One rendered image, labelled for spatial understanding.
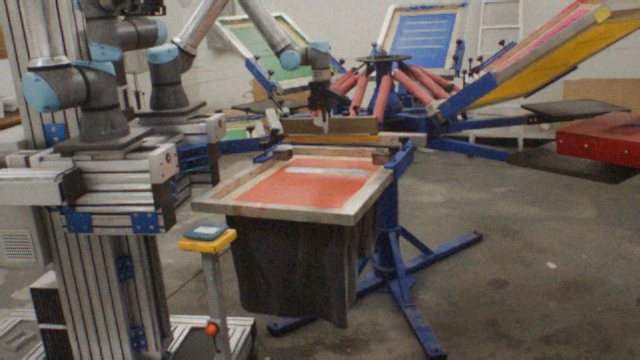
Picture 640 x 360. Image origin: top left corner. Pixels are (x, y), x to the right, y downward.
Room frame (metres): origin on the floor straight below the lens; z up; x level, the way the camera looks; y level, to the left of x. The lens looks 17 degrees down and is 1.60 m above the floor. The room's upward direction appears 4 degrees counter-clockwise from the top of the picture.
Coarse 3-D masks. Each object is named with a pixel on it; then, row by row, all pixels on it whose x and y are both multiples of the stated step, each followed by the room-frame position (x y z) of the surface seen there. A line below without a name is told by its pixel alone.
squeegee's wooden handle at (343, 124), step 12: (288, 120) 2.33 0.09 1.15; (300, 120) 2.31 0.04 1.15; (312, 120) 2.28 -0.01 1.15; (336, 120) 2.24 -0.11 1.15; (348, 120) 2.22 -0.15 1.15; (360, 120) 2.20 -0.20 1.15; (372, 120) 2.18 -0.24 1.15; (288, 132) 2.33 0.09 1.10; (300, 132) 2.31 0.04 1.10; (312, 132) 2.29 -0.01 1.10; (336, 132) 2.24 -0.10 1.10; (348, 132) 2.22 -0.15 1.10; (360, 132) 2.20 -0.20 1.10; (372, 132) 2.19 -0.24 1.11
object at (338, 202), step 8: (344, 160) 2.35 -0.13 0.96; (352, 160) 2.34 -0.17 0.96; (360, 160) 2.33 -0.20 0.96; (344, 168) 2.23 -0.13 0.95; (352, 168) 2.22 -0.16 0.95; (360, 168) 2.21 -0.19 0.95; (368, 168) 2.20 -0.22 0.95; (376, 168) 2.20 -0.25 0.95; (360, 176) 2.10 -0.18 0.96; (368, 176) 2.10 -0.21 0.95; (352, 184) 2.01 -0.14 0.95; (360, 184) 2.00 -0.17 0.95; (344, 192) 1.92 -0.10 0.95; (352, 192) 1.92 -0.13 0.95; (296, 200) 1.87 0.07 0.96; (304, 200) 1.86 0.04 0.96; (336, 200) 1.84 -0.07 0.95; (344, 200) 1.84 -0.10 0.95
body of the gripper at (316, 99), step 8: (312, 80) 2.31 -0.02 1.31; (328, 80) 2.26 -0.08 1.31; (312, 88) 2.28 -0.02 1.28; (320, 88) 2.27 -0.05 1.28; (312, 96) 2.28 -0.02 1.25; (320, 96) 2.27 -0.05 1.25; (328, 96) 2.25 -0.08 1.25; (312, 104) 2.26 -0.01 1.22; (320, 104) 2.25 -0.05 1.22; (328, 104) 2.25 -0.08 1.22
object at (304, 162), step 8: (296, 160) 2.40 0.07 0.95; (304, 160) 2.39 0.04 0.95; (312, 160) 2.38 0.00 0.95; (320, 160) 2.38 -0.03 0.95; (328, 160) 2.37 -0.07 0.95; (336, 160) 2.35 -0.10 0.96; (280, 168) 2.29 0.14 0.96; (272, 176) 2.18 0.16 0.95; (280, 176) 2.18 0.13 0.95; (256, 184) 2.09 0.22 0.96; (264, 184) 2.08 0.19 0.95; (248, 192) 2.00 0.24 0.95; (256, 192) 1.99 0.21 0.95; (240, 200) 1.91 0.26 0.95; (248, 200) 1.91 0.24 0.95; (256, 200) 1.90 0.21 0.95; (264, 200) 1.89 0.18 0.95; (272, 200) 1.89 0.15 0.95; (280, 200) 1.88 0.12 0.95; (288, 200) 1.88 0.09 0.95
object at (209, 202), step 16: (272, 160) 2.34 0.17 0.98; (240, 176) 2.09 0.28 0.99; (384, 176) 1.97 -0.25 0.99; (208, 192) 1.92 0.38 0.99; (224, 192) 1.97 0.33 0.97; (368, 192) 1.80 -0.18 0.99; (192, 208) 1.83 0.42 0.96; (208, 208) 1.81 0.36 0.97; (224, 208) 1.78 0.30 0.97; (240, 208) 1.76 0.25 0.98; (256, 208) 1.74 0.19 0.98; (272, 208) 1.71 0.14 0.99; (288, 208) 1.70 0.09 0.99; (304, 208) 1.69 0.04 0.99; (320, 208) 1.68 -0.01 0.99; (336, 208) 1.67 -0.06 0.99; (352, 208) 1.66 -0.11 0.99; (352, 224) 1.61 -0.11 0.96
